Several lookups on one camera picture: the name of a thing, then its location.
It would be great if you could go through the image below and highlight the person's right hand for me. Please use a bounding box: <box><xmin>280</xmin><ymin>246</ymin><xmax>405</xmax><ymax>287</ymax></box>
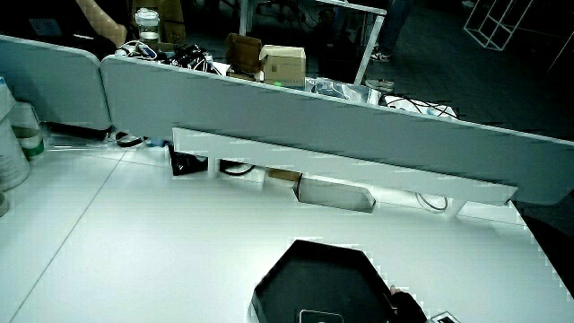
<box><xmin>388</xmin><ymin>284</ymin><xmax>462</xmax><ymax>323</ymax></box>

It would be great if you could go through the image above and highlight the black hexagonal plate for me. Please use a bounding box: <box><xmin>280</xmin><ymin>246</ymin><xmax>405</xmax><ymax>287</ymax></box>
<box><xmin>250</xmin><ymin>240</ymin><xmax>398</xmax><ymax>323</ymax></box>

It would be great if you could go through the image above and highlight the white desk shelf riser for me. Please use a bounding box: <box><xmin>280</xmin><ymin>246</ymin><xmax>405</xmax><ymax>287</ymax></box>
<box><xmin>171</xmin><ymin>127</ymin><xmax>519</xmax><ymax>219</ymax></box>

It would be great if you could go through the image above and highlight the small flat cardboard box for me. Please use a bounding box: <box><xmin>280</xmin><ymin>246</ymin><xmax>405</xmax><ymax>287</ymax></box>
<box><xmin>265</xmin><ymin>167</ymin><xmax>303</xmax><ymax>184</ymax></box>

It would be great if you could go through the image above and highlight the long grey divider panel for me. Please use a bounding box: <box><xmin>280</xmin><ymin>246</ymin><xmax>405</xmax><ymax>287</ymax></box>
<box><xmin>100</xmin><ymin>55</ymin><xmax>574</xmax><ymax>206</ymax></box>

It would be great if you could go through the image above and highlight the clear plastic bag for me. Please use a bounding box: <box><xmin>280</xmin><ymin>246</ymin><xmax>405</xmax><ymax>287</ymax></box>
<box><xmin>305</xmin><ymin>76</ymin><xmax>383</xmax><ymax>107</ymax></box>

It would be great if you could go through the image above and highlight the light closed cardboard box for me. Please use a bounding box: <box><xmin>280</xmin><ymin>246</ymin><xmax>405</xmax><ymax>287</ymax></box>
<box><xmin>259</xmin><ymin>44</ymin><xmax>308</xmax><ymax>90</ymax></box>

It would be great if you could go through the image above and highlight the open brown cardboard box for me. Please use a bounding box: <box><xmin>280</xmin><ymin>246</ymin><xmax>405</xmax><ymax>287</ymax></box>
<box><xmin>224</xmin><ymin>32</ymin><xmax>264</xmax><ymax>76</ymax></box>

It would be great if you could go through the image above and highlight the white and blue device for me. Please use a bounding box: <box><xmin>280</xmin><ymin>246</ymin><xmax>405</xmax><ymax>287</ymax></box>
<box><xmin>114</xmin><ymin>39</ymin><xmax>159</xmax><ymax>61</ymax></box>

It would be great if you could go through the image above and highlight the clear plastic jar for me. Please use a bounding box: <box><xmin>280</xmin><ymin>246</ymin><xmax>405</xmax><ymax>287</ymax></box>
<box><xmin>135</xmin><ymin>7</ymin><xmax>161</xmax><ymax>44</ymax></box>

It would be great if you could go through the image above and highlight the short grey divider panel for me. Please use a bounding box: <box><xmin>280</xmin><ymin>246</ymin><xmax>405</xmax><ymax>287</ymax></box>
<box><xmin>0</xmin><ymin>34</ymin><xmax>113</xmax><ymax>132</ymax></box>

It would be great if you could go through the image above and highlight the green banded white roll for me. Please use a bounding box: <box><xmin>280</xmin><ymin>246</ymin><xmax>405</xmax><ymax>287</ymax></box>
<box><xmin>9</xmin><ymin>101</ymin><xmax>47</xmax><ymax>161</ymax></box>

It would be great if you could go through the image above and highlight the grey cable loop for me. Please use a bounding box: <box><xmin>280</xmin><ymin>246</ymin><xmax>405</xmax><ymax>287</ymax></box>
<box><xmin>413</xmin><ymin>192</ymin><xmax>450</xmax><ymax>214</ymax></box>

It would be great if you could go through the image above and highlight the white bag with black cable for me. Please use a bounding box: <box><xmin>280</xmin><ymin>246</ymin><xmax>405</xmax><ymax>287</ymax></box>
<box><xmin>382</xmin><ymin>93</ymin><xmax>460</xmax><ymax>121</ymax></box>

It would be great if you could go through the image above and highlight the black cable loop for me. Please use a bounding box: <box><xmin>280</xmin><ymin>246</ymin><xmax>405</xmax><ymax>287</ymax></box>
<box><xmin>219</xmin><ymin>160</ymin><xmax>257</xmax><ymax>178</ymax></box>
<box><xmin>114</xmin><ymin>131</ymin><xmax>145</xmax><ymax>149</ymax></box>

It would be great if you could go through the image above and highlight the white table frame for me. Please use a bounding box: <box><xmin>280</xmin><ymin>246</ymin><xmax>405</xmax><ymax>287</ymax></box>
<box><xmin>239</xmin><ymin>0</ymin><xmax>388</xmax><ymax>86</ymax></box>

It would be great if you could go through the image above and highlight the white wire rack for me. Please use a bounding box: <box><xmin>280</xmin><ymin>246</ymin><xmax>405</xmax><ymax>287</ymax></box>
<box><xmin>463</xmin><ymin>0</ymin><xmax>535</xmax><ymax>52</ymax></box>

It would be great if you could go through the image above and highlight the tangle of black cables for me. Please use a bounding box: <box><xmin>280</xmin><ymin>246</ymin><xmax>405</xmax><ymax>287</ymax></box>
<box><xmin>169</xmin><ymin>43</ymin><xmax>217</xmax><ymax>74</ymax></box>

